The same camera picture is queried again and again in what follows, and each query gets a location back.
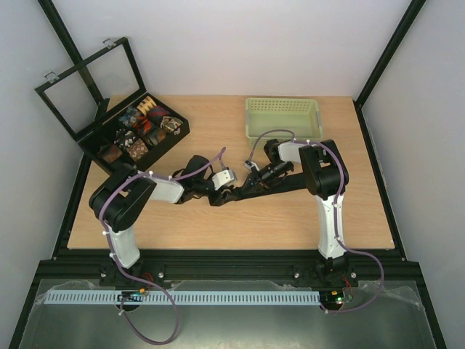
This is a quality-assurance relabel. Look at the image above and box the black necktie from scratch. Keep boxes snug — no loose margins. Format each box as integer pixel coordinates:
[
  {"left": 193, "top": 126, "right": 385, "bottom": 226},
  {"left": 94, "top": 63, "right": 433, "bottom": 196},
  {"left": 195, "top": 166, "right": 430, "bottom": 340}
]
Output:
[{"left": 220, "top": 173, "right": 307, "bottom": 201}]

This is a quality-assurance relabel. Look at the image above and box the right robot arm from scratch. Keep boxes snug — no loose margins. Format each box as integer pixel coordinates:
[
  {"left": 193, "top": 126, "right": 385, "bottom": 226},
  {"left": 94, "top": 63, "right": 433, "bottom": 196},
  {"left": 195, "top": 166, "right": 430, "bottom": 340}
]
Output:
[{"left": 238, "top": 139, "right": 349, "bottom": 285}]

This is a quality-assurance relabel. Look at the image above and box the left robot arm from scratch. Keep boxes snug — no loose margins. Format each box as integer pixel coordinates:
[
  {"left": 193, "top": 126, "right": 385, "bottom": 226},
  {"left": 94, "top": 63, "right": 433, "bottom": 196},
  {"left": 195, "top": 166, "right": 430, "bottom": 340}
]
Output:
[{"left": 89, "top": 155, "right": 237, "bottom": 269}]

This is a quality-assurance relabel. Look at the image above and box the green plastic basket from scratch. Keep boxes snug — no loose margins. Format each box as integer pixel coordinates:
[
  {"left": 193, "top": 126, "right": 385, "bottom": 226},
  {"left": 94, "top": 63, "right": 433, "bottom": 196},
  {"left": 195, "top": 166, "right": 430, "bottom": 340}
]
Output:
[{"left": 245, "top": 97, "right": 323, "bottom": 147}]

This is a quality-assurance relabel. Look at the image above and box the olive brown rolled tie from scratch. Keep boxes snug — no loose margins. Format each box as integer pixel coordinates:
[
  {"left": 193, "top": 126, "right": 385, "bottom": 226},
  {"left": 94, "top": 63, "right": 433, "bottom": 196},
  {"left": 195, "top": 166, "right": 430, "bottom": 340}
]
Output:
[{"left": 145, "top": 128, "right": 167, "bottom": 146}]

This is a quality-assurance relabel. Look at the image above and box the brown beige rolled tie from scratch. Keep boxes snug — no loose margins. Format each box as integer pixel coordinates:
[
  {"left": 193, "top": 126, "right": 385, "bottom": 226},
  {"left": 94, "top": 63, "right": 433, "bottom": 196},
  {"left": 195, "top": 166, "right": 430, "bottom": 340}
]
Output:
[{"left": 160, "top": 116, "right": 183, "bottom": 135}]

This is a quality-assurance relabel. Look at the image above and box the brown dotted rolled tie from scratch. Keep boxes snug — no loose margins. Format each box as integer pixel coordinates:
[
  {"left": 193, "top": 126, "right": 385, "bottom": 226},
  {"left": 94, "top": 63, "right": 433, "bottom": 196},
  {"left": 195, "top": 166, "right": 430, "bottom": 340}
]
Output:
[{"left": 128, "top": 139, "right": 148, "bottom": 161}]

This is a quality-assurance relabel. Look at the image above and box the black tie storage box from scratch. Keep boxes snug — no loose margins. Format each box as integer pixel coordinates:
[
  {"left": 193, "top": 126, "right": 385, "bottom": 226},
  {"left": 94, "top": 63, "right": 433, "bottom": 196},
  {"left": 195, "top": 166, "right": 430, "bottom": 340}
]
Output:
[{"left": 78, "top": 93, "right": 190, "bottom": 174}]

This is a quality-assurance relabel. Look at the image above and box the dark red rolled tie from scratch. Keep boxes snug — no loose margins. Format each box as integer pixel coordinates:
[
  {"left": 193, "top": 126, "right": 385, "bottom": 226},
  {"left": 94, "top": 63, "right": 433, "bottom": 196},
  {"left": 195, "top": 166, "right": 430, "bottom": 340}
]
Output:
[{"left": 147, "top": 105, "right": 170, "bottom": 124}]

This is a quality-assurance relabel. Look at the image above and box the orange striped rolled tie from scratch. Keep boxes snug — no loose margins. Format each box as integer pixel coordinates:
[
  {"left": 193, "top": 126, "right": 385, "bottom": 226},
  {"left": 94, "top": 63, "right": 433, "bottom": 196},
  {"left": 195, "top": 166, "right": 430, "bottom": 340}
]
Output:
[{"left": 132, "top": 116, "right": 155, "bottom": 137}]

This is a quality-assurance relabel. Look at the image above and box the black white rolled tie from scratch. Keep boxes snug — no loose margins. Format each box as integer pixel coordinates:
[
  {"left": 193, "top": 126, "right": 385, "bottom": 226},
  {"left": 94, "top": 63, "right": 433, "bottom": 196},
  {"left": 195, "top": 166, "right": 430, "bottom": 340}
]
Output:
[{"left": 114, "top": 129, "right": 139, "bottom": 150}]

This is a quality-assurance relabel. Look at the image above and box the rust brown rolled tie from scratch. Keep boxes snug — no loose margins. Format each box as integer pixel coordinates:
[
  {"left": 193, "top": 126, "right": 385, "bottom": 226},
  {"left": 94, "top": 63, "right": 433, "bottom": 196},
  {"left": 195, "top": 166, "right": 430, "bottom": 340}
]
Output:
[{"left": 97, "top": 144, "right": 123, "bottom": 164}]

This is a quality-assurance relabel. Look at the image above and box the tan patterned rolled tie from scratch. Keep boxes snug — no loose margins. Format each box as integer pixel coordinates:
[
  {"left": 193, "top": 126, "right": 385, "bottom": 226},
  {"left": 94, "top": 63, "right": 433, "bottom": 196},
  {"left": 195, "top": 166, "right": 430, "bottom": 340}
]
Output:
[{"left": 137, "top": 96, "right": 157, "bottom": 115}]

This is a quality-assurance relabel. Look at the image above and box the blue patterned rolled tie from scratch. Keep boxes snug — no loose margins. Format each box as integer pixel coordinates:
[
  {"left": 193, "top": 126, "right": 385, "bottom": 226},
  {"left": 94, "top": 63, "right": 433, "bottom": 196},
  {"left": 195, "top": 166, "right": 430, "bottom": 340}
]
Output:
[{"left": 118, "top": 106, "right": 145, "bottom": 127}]

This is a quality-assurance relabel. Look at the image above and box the glass box lid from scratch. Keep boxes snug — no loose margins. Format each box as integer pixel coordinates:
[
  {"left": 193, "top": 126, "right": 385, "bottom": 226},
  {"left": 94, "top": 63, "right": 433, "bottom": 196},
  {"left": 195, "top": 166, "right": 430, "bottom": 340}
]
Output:
[{"left": 35, "top": 36, "right": 146, "bottom": 143}]

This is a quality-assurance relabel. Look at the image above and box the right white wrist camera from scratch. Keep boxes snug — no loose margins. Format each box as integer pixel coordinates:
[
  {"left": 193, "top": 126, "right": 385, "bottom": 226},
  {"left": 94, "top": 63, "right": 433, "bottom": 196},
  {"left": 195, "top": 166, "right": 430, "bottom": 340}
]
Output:
[{"left": 244, "top": 160, "right": 259, "bottom": 171}]

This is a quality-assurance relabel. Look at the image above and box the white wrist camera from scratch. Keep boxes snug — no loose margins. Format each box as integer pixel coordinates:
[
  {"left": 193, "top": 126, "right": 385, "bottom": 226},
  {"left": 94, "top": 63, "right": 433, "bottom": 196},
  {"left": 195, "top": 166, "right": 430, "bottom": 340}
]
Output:
[
  {"left": 211, "top": 168, "right": 237, "bottom": 190},
  {"left": 244, "top": 160, "right": 259, "bottom": 171}
]

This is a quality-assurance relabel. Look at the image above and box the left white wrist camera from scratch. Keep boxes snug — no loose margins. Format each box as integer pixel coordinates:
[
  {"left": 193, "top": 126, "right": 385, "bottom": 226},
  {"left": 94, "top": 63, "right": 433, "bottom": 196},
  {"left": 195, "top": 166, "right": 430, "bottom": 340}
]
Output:
[{"left": 211, "top": 168, "right": 237, "bottom": 190}]

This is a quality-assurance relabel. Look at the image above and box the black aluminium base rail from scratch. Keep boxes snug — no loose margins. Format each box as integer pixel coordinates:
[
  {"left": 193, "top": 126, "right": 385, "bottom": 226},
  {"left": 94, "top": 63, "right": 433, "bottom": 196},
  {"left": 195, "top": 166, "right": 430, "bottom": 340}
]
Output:
[{"left": 33, "top": 249, "right": 425, "bottom": 289}]

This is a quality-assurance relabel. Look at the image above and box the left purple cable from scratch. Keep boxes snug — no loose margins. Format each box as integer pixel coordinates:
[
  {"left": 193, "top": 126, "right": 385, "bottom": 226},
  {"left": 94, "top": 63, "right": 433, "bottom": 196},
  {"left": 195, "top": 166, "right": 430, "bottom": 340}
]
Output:
[{"left": 97, "top": 146, "right": 228, "bottom": 345}]

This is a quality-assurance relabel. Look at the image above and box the white slotted cable duct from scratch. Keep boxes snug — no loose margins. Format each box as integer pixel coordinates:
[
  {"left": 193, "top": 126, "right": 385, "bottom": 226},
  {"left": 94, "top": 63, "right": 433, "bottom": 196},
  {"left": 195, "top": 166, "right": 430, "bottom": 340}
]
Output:
[{"left": 44, "top": 290, "right": 320, "bottom": 306}]

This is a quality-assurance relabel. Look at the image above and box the right black frame post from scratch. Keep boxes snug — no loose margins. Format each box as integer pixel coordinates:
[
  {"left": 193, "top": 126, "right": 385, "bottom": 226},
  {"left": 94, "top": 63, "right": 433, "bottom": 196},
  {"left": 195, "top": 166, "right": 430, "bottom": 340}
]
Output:
[{"left": 352, "top": 0, "right": 426, "bottom": 105}]

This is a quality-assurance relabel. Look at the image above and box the black frame post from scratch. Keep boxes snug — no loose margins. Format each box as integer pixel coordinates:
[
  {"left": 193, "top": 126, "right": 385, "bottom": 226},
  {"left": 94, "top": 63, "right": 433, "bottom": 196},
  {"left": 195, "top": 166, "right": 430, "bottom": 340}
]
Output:
[
  {"left": 38, "top": 0, "right": 104, "bottom": 106},
  {"left": 352, "top": 0, "right": 426, "bottom": 105}
]

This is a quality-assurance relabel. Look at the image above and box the left black frame post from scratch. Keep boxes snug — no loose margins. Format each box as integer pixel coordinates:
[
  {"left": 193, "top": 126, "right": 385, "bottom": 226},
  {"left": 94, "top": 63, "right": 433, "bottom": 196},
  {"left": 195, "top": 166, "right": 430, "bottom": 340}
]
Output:
[{"left": 38, "top": 0, "right": 104, "bottom": 106}]

